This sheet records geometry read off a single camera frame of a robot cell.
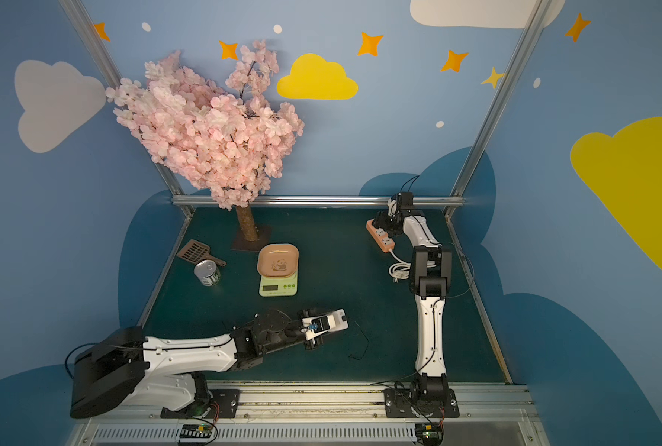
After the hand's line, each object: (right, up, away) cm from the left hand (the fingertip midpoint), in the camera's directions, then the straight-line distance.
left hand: (337, 312), depth 74 cm
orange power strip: (+18, +21, +37) cm, 46 cm away
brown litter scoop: (-55, +15, +34) cm, 66 cm away
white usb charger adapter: (-5, 0, -13) cm, 14 cm away
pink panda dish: (-22, +12, +28) cm, 37 cm away
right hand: (+19, +27, +38) cm, 51 cm away
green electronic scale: (-21, +3, +22) cm, 30 cm away
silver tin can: (-45, +8, +22) cm, 51 cm away
